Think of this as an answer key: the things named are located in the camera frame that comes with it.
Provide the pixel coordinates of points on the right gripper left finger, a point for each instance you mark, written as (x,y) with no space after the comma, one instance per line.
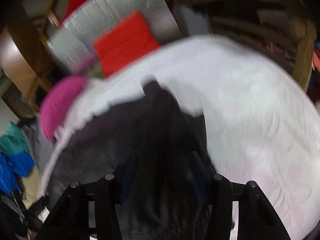
(90,209)

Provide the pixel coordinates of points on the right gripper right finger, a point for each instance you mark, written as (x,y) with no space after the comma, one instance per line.
(257,218)

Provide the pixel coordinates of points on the black garment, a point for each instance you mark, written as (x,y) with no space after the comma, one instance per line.
(150,139)

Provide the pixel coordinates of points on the teal and blue clothes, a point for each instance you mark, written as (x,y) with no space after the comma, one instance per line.
(16,160)

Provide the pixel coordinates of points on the grey cloth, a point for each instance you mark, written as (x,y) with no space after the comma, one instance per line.
(40,148)

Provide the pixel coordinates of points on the white bed blanket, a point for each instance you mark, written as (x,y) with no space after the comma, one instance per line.
(260,124)

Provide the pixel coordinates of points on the pink pillow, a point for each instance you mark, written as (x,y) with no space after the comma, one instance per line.
(55,105)

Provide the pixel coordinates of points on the wooden nightstand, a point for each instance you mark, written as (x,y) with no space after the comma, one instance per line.
(26,61)

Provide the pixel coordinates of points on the red pillow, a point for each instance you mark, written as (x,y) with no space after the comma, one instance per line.
(128,41)

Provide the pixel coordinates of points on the wooden shelf unit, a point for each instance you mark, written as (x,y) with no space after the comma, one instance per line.
(283,30)

